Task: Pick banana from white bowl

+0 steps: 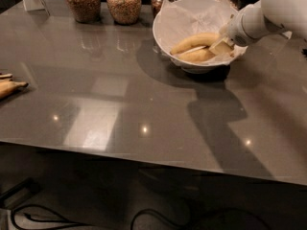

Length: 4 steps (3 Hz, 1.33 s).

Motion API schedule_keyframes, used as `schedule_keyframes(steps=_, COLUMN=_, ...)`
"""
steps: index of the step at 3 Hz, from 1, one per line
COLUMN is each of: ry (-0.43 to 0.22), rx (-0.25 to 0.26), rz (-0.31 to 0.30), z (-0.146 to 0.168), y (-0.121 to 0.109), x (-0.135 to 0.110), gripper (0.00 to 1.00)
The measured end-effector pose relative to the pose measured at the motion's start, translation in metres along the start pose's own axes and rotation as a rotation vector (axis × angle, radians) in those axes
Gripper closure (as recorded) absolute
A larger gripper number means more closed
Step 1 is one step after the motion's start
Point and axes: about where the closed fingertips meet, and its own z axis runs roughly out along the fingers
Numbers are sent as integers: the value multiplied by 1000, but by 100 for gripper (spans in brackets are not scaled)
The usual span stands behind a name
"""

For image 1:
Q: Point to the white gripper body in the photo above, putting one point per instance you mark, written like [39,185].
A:
[237,32]

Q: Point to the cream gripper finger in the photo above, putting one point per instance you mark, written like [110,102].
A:
[223,31]
[221,46]

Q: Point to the yellow banana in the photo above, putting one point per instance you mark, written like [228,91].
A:
[199,55]
[193,41]

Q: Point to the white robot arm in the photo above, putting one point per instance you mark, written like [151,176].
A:
[288,14]

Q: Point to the white bowl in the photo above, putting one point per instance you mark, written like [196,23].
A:
[192,67]

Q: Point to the white paper liner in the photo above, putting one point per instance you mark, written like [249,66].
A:
[188,18]

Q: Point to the left glass jar of grains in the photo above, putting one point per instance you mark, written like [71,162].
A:
[85,11]

